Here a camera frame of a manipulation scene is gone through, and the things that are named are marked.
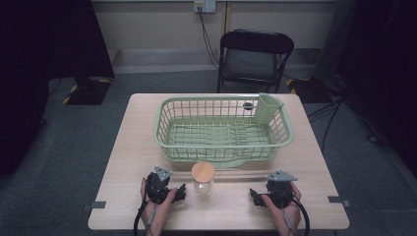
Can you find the grey table bracket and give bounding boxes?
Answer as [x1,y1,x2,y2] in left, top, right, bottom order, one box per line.
[81,200,107,212]
[327,195,352,208]

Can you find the green plastic cutlery holder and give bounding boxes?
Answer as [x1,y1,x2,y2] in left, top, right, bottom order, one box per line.
[253,92,285,126]

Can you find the green plastic dish basket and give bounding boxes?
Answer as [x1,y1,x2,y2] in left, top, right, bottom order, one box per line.
[153,92,295,164]

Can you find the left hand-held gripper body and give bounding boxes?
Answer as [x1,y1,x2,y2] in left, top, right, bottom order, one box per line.
[145,165,174,206]

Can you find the person's right hand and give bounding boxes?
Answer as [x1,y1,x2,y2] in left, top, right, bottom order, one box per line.
[261,181,302,236]

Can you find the black floor cables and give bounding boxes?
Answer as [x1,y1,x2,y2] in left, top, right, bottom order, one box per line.
[306,94,348,155]

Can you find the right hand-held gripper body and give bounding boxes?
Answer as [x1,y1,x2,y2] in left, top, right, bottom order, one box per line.
[266,169,299,209]

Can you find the glass jar with wooden lid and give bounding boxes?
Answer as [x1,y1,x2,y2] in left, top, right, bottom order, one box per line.
[191,160,216,198]

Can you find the grey cable plug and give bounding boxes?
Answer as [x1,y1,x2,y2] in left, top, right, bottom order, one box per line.
[281,207,297,236]
[145,206,157,236]

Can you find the green drain tray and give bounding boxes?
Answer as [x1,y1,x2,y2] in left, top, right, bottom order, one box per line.
[209,158,248,169]

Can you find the white wall socket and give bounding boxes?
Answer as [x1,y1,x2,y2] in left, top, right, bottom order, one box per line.
[193,0,217,14]

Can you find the black power cable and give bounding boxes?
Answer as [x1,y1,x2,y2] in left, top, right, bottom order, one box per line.
[197,6,220,71]

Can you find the person's left hand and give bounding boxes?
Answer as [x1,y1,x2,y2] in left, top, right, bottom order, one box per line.
[140,176,180,236]

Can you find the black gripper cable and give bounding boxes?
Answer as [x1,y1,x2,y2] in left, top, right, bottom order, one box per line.
[291,191,311,236]
[133,193,149,236]

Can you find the black curtain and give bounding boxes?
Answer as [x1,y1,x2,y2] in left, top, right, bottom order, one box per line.
[336,0,417,180]
[0,0,116,179]

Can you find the black folding chair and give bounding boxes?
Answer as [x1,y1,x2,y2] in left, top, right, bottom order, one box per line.
[216,29,295,94]

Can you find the black stand base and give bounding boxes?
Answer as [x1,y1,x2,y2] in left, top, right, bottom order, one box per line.
[285,77,333,104]
[61,76,114,106]

